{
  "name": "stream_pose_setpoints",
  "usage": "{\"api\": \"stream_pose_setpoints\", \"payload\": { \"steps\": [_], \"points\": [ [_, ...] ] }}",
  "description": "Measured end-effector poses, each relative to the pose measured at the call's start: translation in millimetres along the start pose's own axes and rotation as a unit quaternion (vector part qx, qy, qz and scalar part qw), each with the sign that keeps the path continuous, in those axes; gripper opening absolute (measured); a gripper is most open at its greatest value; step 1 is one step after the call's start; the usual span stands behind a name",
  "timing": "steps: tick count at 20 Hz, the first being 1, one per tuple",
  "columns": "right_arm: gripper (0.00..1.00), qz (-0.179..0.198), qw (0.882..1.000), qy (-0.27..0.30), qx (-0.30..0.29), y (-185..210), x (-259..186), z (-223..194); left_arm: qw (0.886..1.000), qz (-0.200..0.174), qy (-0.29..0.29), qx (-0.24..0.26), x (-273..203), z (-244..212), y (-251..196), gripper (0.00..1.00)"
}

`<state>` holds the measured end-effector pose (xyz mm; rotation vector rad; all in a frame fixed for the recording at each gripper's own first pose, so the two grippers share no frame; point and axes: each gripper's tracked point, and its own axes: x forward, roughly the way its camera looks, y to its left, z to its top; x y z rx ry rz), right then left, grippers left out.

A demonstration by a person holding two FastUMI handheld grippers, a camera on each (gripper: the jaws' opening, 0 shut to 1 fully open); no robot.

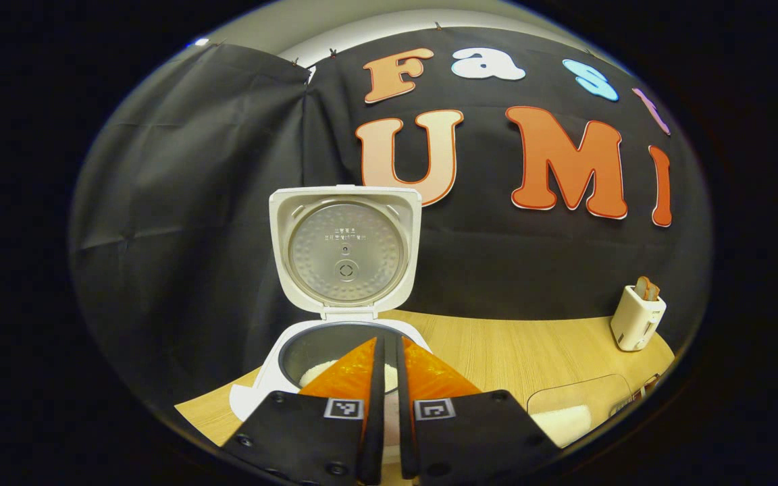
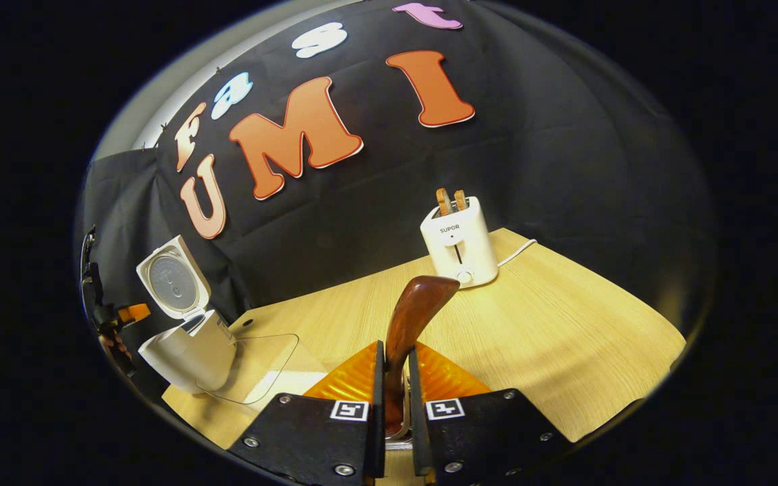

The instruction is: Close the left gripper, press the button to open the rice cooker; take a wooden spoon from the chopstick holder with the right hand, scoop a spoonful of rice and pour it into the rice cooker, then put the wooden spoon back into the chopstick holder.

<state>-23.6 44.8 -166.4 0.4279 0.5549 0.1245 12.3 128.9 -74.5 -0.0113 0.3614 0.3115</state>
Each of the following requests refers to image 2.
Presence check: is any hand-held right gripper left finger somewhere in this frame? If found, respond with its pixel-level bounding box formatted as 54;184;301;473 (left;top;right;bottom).
226;340;387;486

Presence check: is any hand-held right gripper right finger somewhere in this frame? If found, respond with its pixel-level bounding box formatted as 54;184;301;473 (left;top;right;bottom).
407;342;573;486

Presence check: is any brown wooden spoon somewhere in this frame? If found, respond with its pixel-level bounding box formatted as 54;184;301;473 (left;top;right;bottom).
384;275;461;438

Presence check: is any white rice cooker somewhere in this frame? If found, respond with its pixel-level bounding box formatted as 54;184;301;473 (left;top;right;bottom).
136;235;238;396

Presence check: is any white toaster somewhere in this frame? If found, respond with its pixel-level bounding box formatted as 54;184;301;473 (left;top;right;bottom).
420;196;499;290

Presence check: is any row of small cloth clips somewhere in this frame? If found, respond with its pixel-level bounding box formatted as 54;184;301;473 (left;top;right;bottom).
139;66;223;149

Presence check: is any white toaster cable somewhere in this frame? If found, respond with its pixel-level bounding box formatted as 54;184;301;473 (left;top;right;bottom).
497;238;538;268

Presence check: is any black backdrop cloth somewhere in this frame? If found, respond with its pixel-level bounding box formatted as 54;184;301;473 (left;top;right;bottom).
78;0;717;352

